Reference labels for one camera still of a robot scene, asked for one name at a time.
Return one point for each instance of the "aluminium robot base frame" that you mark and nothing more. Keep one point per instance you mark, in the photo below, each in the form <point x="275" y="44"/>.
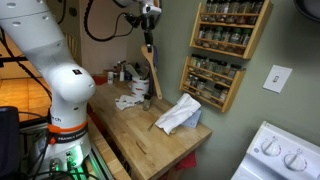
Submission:
<point x="100" y="166"/>

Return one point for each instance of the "crumpled white paper towel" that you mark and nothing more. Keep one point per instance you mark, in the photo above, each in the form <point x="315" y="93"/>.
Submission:
<point x="126" y="101"/>

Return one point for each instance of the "white light switch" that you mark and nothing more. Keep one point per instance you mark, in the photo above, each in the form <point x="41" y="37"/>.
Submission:
<point x="277" y="79"/>

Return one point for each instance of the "black metal bar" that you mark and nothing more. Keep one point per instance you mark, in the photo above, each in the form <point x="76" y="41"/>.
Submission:
<point x="13" y="60"/>

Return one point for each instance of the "white cloth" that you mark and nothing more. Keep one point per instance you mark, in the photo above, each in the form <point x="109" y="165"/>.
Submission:
<point x="176" y="115"/>

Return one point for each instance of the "pale wooden spoon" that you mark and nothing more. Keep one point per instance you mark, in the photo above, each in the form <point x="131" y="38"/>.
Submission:
<point x="132" y="70"/>

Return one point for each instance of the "white electric stove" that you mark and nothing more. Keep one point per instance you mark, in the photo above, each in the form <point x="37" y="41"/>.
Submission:
<point x="266" y="166"/>

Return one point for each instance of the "glass spice jar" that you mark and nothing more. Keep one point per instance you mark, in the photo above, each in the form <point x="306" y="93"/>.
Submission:
<point x="201" y="62"/>
<point x="221" y="67"/>
<point x="234" y="70"/>
<point x="246" y="37"/>
<point x="257" y="6"/>
<point x="201" y="84"/>
<point x="218" y="34"/>
<point x="235" y="36"/>
<point x="212" y="65"/>
<point x="194" y="60"/>
<point x="217" y="90"/>
<point x="209" y="33"/>
<point x="246" y="6"/>
<point x="233" y="6"/>

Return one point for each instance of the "small glass jar dark lid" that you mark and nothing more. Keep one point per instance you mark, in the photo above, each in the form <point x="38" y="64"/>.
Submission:
<point x="147" y="104"/>

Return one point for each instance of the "red cloth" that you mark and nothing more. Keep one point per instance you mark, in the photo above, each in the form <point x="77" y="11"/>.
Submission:
<point x="186" y="161"/>

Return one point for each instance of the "white shaker black print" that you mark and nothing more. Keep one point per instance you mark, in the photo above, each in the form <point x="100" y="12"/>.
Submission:
<point x="110" y="77"/>

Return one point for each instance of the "white stove knob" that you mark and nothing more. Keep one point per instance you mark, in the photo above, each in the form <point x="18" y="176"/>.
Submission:
<point x="295" y="162"/>
<point x="270" y="147"/>

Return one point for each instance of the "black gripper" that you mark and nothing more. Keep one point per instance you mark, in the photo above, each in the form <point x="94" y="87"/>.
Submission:
<point x="148" y="23"/>

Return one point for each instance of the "black frying pan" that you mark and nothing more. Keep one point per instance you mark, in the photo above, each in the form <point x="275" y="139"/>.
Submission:
<point x="310" y="8"/>

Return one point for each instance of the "steel and clear grinder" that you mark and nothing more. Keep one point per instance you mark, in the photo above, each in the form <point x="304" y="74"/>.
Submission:
<point x="122" y="75"/>

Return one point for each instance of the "pale blue card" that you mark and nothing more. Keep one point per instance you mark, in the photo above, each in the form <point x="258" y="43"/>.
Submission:
<point x="194" y="120"/>

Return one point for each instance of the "small thin metal stick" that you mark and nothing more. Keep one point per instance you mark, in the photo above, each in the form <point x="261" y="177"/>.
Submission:
<point x="151" y="127"/>

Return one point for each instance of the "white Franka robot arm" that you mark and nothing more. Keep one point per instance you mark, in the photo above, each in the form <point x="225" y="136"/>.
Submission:
<point x="66" y="83"/>

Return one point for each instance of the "black box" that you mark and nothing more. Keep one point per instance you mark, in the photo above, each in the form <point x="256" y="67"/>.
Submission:
<point x="9" y="143"/>

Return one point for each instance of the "wooden spice rack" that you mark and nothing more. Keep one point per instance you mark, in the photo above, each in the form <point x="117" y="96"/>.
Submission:
<point x="260" y="30"/>
<point x="235" y="90"/>

